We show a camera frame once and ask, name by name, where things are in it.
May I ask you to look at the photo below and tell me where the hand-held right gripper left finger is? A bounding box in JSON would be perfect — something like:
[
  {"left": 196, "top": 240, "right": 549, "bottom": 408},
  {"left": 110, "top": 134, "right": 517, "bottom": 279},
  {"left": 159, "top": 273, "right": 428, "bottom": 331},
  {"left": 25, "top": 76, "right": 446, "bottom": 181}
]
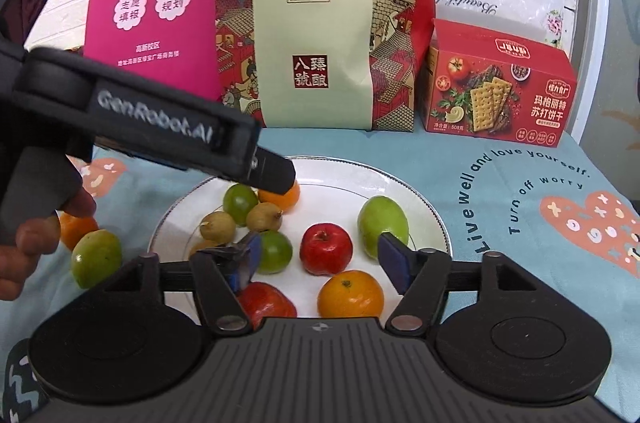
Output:
[{"left": 95, "top": 230, "right": 263, "bottom": 336}]

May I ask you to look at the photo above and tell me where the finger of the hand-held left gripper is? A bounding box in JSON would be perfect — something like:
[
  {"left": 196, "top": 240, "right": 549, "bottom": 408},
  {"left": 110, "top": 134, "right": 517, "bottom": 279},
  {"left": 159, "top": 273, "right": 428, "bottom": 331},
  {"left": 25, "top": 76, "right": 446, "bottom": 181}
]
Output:
[{"left": 250, "top": 146, "right": 297, "bottom": 195}]

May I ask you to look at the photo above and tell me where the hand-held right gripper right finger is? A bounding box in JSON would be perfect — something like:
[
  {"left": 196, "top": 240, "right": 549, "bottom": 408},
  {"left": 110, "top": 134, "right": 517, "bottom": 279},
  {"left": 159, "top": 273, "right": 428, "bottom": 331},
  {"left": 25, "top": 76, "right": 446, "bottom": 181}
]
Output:
[{"left": 377, "top": 232, "right": 566, "bottom": 334}]

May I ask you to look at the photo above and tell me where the orange tangerine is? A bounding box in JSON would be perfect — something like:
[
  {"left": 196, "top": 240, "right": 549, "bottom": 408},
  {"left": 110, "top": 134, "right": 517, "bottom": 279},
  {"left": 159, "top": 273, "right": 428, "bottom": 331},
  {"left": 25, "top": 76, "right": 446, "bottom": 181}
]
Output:
[
  {"left": 59, "top": 212, "right": 100, "bottom": 251},
  {"left": 257, "top": 178, "right": 301, "bottom": 210},
  {"left": 317, "top": 270, "right": 385, "bottom": 319}
]

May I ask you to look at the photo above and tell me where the medium green plum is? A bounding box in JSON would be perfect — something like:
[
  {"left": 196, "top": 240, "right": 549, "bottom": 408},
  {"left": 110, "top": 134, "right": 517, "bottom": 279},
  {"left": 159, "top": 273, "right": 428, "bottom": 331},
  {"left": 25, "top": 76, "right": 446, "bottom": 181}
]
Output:
[{"left": 257, "top": 230, "right": 294, "bottom": 275}]

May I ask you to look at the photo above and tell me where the brown kiwi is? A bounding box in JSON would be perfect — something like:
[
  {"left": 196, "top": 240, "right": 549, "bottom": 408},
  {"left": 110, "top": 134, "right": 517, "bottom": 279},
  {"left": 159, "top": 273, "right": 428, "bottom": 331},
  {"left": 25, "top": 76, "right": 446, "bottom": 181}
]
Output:
[
  {"left": 200, "top": 210, "right": 237, "bottom": 242},
  {"left": 245, "top": 202, "right": 283, "bottom": 233}
]

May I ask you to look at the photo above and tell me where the green mango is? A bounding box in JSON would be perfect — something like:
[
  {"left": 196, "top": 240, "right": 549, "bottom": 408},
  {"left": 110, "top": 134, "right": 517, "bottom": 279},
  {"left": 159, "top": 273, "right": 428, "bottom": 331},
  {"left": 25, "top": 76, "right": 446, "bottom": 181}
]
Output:
[{"left": 357, "top": 196, "right": 410, "bottom": 260}]

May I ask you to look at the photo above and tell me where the small green plum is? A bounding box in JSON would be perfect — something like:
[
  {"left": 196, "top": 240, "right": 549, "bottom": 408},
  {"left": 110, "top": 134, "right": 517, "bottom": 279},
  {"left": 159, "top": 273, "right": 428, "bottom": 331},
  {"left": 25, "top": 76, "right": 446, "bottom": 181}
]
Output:
[{"left": 222, "top": 183, "right": 259, "bottom": 226}]

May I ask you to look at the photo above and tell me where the red wax apple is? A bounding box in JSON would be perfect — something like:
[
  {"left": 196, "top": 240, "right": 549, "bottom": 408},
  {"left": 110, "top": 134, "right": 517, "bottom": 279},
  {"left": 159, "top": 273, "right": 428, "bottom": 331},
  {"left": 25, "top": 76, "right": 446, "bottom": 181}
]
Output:
[{"left": 235, "top": 281, "right": 298, "bottom": 329}]

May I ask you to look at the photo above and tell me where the white plate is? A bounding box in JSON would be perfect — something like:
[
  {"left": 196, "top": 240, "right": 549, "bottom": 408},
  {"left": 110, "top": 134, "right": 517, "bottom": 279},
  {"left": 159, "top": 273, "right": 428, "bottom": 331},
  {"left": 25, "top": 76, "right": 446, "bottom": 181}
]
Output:
[{"left": 147, "top": 157, "right": 453, "bottom": 319}]

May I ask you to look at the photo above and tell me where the small red apple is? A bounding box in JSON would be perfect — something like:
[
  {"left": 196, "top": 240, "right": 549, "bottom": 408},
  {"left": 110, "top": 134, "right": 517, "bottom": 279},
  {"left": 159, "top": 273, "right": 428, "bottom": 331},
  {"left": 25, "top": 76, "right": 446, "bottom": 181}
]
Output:
[{"left": 300, "top": 223, "right": 354, "bottom": 276}]

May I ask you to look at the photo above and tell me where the person's left hand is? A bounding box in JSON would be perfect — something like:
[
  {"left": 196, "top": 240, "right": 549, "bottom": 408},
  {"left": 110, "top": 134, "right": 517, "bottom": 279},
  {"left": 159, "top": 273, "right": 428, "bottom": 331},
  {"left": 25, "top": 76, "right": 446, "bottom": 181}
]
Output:
[{"left": 0, "top": 189, "right": 97, "bottom": 302}]

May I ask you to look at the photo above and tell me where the pink tote bag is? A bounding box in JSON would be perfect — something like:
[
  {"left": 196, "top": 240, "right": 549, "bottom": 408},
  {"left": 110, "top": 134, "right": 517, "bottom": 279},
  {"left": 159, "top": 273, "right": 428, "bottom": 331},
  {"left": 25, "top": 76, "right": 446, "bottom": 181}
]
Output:
[{"left": 82, "top": 0, "right": 226, "bottom": 104}]

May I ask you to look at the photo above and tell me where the red patterned gift bag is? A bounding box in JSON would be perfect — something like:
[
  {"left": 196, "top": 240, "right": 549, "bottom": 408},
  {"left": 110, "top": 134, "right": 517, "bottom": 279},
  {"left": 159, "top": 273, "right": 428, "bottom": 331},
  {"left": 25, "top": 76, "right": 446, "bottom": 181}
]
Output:
[{"left": 215, "top": 0, "right": 437, "bottom": 134}]

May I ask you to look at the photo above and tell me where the blue printed tablecloth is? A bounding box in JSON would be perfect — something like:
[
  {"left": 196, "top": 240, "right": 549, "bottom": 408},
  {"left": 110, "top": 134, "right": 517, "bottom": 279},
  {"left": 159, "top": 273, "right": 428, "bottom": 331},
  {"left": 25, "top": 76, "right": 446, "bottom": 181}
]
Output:
[{"left": 0, "top": 123, "right": 640, "bottom": 423}]

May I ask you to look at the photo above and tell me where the green mango off plate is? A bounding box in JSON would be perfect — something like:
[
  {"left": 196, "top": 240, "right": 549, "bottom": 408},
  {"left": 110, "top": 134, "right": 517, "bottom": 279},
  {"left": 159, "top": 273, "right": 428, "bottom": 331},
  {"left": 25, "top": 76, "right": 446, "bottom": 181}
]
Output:
[{"left": 70, "top": 229, "right": 123, "bottom": 289}]

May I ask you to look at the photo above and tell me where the red cracker box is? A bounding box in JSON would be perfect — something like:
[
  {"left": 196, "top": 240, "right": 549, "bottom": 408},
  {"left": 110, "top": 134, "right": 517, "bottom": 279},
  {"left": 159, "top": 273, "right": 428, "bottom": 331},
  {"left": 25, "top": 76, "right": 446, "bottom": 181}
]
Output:
[{"left": 419, "top": 18, "right": 578, "bottom": 150}]

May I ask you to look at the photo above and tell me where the white appliance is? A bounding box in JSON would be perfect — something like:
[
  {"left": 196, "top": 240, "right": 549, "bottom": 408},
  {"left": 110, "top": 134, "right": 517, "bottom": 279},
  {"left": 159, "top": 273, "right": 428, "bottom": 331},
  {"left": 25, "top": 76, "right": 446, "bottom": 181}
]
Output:
[{"left": 562, "top": 0, "right": 640, "bottom": 204}]

